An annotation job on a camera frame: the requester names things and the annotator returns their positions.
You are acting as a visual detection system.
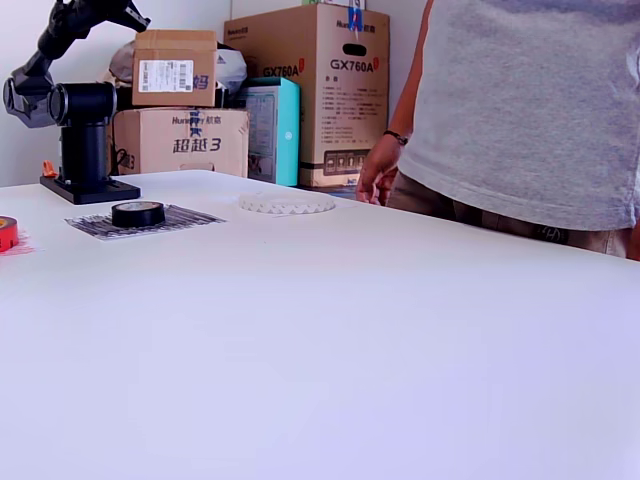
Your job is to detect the person in grey shirt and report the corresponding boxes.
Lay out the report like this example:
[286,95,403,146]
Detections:
[387,0,640,261]

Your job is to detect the red scribbled paper sheet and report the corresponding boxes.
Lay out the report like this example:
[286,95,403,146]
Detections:
[0,227,45,257]

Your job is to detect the small labelled cardboard box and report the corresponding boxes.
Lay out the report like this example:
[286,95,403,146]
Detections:
[131,28,219,108]

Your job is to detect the person's right forearm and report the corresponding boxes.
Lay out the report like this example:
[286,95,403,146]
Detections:
[387,0,435,139]

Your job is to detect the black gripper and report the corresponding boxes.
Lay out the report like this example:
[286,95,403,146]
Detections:
[94,0,132,24]

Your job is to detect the black tape roll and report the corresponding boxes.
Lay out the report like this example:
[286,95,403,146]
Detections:
[110,201,167,230]

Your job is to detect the black scribbled paper sheet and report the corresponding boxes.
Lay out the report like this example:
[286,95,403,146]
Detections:
[63,203,227,242]

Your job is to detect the red tape roll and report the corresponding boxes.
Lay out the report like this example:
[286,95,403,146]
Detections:
[0,215,20,253]

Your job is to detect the person's right hand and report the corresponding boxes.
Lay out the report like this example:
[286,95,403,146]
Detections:
[355,137,402,207]

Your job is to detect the white tape roll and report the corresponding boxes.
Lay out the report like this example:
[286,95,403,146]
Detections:
[237,192,337,218]

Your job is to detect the teal carton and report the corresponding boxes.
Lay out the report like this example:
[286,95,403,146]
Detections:
[237,77,303,188]

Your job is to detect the black power cable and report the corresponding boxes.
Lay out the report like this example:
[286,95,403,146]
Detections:
[112,144,137,176]

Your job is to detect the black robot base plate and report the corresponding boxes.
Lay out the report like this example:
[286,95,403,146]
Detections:
[39,174,142,206]

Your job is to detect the Huntkey brown cardboard carton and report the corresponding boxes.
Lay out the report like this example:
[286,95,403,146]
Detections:
[112,107,251,180]

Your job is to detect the white bag with logo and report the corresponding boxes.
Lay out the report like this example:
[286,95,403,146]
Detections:
[215,47,250,90]

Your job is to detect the large GX760A cardboard carton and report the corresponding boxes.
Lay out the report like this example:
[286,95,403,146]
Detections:
[223,2,391,189]

